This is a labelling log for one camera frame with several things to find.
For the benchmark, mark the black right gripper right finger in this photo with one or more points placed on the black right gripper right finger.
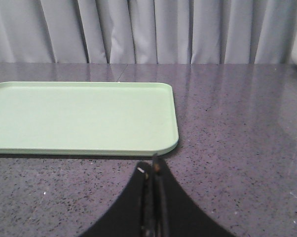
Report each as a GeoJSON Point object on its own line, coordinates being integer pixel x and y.
{"type": "Point", "coordinates": [176, 213]}

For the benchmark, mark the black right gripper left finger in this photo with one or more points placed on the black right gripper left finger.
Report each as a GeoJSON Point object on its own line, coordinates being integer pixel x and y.
{"type": "Point", "coordinates": [124, 217]}

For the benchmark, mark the light green plastic tray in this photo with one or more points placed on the light green plastic tray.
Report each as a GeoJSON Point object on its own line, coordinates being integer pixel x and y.
{"type": "Point", "coordinates": [87, 118]}

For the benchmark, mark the grey pleated curtain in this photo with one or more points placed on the grey pleated curtain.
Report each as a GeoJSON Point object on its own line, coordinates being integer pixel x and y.
{"type": "Point", "coordinates": [147, 31]}

